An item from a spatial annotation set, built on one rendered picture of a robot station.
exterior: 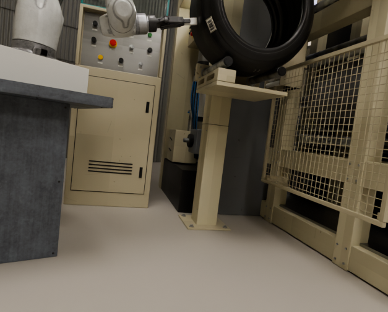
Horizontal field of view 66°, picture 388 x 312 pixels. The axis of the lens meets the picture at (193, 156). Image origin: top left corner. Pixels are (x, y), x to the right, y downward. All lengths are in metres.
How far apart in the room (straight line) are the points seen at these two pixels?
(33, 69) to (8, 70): 0.08
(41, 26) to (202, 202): 1.20
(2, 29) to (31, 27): 3.26
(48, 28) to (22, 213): 0.70
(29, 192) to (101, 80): 1.01
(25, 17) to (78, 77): 0.28
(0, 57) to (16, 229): 0.61
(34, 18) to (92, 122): 0.88
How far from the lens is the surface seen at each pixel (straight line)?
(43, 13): 1.34
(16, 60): 1.21
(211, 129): 1.76
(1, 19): 4.60
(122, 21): 1.27
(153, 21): 1.47
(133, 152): 2.04
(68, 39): 4.67
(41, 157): 1.25
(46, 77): 1.22
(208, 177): 1.79
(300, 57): 1.98
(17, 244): 1.33
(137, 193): 2.09
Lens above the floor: 0.55
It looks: 4 degrees down
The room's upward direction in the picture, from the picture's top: 7 degrees clockwise
